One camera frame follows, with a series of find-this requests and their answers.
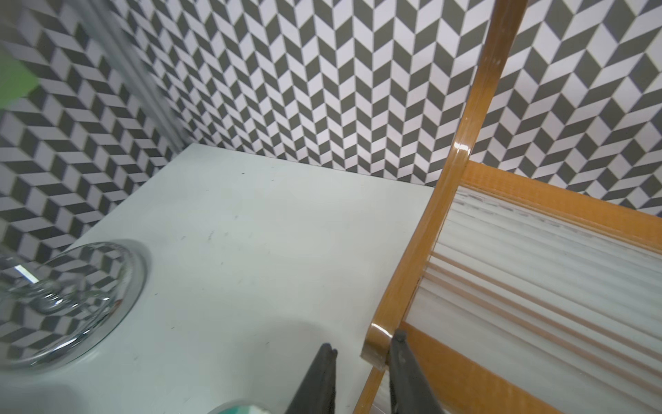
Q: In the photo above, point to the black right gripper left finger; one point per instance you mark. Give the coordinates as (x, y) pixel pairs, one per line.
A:
(316, 393)

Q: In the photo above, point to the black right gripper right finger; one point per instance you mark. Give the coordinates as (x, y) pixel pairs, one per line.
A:
(410, 391)

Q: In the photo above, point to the tall red illustrated-lid container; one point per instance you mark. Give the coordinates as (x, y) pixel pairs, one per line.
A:
(240, 407)

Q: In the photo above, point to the left metal corner post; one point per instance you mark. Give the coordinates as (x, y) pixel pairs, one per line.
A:
(101, 24)

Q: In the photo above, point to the orange three-tier wooden shelf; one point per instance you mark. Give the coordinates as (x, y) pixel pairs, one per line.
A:
(532, 283)

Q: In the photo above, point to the chrome stand with green cups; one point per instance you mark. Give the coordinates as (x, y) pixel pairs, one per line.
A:
(60, 298)

